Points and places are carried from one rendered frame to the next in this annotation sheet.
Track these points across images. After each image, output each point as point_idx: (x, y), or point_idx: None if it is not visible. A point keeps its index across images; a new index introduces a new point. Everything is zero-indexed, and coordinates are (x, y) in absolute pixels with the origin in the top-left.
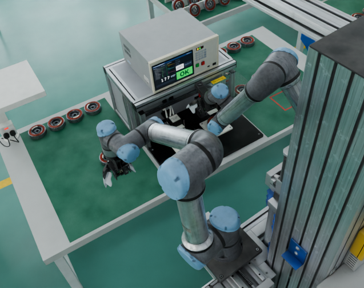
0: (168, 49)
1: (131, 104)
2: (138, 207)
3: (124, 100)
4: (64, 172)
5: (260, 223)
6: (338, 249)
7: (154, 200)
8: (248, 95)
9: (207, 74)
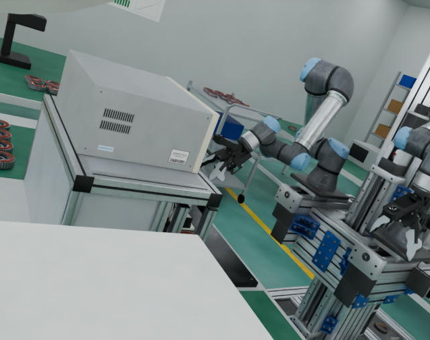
0: (185, 97)
1: (204, 200)
2: (299, 334)
3: (167, 210)
4: None
5: (347, 229)
6: None
7: (285, 314)
8: (347, 99)
9: None
